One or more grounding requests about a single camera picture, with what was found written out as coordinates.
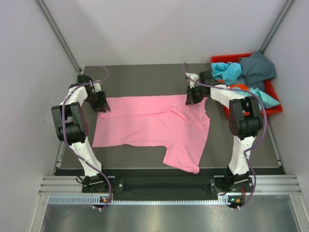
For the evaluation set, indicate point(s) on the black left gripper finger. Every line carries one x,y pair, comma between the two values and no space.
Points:
100,109
104,101

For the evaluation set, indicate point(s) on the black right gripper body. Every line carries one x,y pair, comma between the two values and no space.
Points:
196,94

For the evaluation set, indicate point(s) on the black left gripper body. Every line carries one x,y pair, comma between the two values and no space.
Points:
95,99

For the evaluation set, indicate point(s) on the pink t shirt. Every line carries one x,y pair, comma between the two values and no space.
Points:
150,121

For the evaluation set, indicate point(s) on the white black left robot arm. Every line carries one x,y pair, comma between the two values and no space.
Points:
71,127

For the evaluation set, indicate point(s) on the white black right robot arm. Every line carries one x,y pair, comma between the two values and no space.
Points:
245,122

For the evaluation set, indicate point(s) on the light blue t shirt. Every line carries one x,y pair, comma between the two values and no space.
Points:
226,72

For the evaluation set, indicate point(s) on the orange t shirt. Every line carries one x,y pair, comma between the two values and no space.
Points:
239,86

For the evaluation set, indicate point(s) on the red plastic bin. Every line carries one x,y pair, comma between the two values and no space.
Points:
268,86

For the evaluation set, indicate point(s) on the grey blue t shirt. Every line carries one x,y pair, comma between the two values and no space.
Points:
256,69

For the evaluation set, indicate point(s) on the teal t shirt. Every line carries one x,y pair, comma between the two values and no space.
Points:
267,100

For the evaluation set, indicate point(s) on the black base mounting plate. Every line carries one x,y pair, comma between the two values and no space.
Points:
123,184

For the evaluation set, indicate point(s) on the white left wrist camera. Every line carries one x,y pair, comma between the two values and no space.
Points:
97,87

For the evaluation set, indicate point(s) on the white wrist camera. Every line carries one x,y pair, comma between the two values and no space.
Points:
97,87
194,78

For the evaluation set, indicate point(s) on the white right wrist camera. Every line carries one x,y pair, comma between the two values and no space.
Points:
194,78

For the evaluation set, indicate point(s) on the left aluminium corner post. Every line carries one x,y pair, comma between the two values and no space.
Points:
57,32

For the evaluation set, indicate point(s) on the aluminium corner post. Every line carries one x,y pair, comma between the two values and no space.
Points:
276,25
57,32

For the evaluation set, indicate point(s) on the slotted cable duct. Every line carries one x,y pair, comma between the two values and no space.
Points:
101,200

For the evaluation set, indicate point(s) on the right aluminium corner post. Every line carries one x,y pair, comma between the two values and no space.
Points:
276,25

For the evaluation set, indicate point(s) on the aluminium frame rail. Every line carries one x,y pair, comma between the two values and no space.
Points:
266,185

